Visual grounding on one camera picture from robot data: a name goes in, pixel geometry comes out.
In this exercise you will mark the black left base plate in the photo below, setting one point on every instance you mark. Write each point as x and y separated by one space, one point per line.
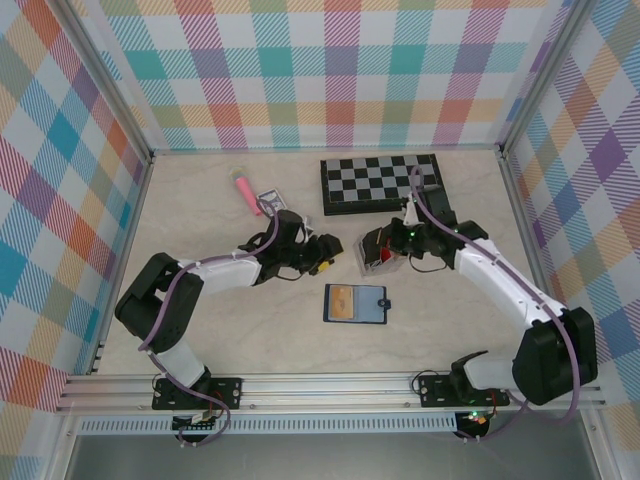
225 392

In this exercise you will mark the navy leather card holder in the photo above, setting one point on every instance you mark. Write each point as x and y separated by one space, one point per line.
370 302

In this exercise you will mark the aluminium table back rail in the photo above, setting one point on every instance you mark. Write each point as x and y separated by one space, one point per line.
325 150

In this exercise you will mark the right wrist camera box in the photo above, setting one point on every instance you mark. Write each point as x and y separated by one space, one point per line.
411 212

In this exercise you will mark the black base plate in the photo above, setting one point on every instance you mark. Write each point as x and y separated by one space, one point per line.
435 390
225 392

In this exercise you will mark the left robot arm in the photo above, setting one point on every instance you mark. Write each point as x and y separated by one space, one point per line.
220 275

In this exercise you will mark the blue playing card box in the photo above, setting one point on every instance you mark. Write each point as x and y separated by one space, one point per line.
272 200

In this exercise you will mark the controller board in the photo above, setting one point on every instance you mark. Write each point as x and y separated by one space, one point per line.
475 419
197 422

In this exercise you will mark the aluminium frame post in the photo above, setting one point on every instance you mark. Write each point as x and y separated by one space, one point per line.
105 85
545 75

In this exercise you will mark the aluminium table side rail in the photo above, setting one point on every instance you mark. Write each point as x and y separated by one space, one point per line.
530 240
122 270

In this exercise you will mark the aluminium mounting rail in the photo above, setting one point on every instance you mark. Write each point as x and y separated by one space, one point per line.
325 387

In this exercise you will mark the gold credit card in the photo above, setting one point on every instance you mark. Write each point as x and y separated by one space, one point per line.
342 302

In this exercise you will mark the right controller board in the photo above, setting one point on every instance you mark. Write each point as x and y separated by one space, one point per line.
475 419

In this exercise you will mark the black grey chessboard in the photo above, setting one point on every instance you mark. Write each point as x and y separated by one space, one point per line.
370 182

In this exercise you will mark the left controller board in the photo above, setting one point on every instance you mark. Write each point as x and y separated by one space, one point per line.
197 422

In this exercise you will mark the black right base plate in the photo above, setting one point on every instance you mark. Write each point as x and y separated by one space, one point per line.
435 390

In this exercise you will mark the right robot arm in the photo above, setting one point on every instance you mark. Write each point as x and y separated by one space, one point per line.
500 280

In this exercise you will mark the pink toy microphone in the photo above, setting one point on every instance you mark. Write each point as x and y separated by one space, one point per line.
245 192

